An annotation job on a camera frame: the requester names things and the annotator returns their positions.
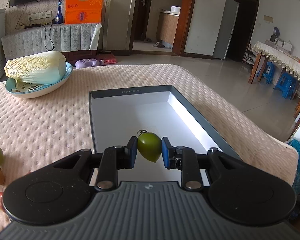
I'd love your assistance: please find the wooden kitchen cabinet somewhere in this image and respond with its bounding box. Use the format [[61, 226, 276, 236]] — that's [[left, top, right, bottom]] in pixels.
[[156, 12, 179, 46]]

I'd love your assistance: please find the grey shallow cardboard box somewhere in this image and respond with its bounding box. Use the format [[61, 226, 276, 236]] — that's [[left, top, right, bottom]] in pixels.
[[89, 84, 243, 187]]

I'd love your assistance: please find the pink quilted table cover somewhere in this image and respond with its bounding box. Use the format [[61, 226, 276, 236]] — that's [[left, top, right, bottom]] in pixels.
[[0, 64, 299, 235]]

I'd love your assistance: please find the napa cabbage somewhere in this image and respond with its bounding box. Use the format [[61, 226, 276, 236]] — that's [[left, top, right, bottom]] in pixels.
[[4, 51, 66, 85]]

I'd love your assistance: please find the blue plastic stool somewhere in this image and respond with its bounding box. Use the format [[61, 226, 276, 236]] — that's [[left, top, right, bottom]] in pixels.
[[274, 72, 298, 99], [262, 62, 275, 84]]

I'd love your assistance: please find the near red apple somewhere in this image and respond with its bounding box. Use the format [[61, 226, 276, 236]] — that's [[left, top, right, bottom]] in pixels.
[[0, 191, 6, 212]]

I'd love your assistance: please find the blue rimmed white plate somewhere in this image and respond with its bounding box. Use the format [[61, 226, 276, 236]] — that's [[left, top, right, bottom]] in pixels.
[[5, 62, 73, 99]]

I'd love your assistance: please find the grey cloth covered cabinet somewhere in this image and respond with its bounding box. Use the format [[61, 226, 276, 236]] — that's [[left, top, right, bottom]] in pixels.
[[1, 23, 102, 60]]

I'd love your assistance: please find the grey refrigerator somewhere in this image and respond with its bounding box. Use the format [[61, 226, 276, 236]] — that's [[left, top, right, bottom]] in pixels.
[[213, 0, 239, 60]]

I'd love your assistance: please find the lace covered dining table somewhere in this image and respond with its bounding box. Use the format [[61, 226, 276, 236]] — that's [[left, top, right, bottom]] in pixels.
[[248, 41, 300, 118]]

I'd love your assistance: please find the blue glass bottle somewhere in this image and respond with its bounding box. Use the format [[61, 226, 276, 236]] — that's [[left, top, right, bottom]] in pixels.
[[51, 0, 63, 24]]

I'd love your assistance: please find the orange gift box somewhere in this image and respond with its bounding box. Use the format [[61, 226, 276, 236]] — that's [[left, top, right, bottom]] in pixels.
[[65, 0, 103, 24]]

